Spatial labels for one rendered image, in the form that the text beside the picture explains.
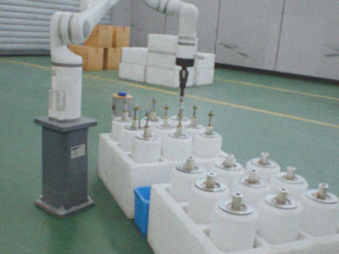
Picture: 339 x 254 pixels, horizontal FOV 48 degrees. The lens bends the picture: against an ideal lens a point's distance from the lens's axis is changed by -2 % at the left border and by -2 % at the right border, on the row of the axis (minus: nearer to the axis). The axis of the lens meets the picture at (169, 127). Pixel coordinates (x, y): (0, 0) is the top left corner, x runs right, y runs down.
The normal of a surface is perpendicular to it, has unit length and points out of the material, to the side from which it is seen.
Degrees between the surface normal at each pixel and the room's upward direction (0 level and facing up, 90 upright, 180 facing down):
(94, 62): 90
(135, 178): 90
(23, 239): 0
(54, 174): 90
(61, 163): 90
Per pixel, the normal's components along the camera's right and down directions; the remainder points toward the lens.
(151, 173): 0.41, 0.25
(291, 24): -0.61, 0.15
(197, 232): 0.08, -0.97
